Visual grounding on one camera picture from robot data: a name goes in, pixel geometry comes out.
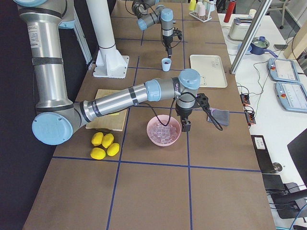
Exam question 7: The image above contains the light blue plastic cup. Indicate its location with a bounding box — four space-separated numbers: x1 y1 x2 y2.
161 58 172 72

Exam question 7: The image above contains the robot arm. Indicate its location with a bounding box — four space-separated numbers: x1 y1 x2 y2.
131 0 200 132
16 0 209 145

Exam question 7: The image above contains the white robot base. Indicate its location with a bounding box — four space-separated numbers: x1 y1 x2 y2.
86 0 129 79

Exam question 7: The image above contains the clear ice cube pile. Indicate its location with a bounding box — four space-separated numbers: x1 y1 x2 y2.
149 122 178 144

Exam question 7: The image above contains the yellow plastic cup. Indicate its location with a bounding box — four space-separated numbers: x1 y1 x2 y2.
189 0 197 11

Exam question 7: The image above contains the pink plastic cup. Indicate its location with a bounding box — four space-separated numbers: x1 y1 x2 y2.
196 4 206 17

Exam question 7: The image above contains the white cup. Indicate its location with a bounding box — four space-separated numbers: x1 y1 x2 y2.
248 9 257 18

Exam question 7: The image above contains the pink bowl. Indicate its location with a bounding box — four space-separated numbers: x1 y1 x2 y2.
146 115 181 147

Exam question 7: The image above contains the grey cloth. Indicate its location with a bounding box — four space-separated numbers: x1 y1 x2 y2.
210 108 230 126

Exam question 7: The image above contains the cream bear tray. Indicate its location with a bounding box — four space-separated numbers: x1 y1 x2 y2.
189 55 227 88

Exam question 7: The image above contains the red bottle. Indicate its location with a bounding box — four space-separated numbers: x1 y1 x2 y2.
224 0 236 23

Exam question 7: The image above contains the wooden cutting board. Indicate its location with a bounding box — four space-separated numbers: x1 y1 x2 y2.
86 89 127 131

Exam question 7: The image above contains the white toaster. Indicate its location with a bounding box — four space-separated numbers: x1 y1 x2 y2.
228 17 253 41

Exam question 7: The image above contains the whole lemon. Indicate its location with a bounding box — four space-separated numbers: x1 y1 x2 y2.
91 132 104 147
101 133 114 149
90 148 106 160
107 143 120 157

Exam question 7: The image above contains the blue pot with lid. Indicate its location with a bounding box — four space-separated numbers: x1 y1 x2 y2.
250 36 278 58

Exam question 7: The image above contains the blue teach pendant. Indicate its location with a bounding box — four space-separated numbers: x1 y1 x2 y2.
275 81 307 113
268 57 300 83

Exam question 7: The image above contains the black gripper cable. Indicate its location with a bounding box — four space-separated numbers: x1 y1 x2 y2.
124 0 184 50
141 92 224 131

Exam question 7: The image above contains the white wire cup rack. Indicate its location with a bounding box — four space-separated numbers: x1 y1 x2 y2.
189 0 216 23

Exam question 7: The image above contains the aluminium frame post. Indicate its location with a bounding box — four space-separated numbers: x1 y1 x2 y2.
230 0 272 74

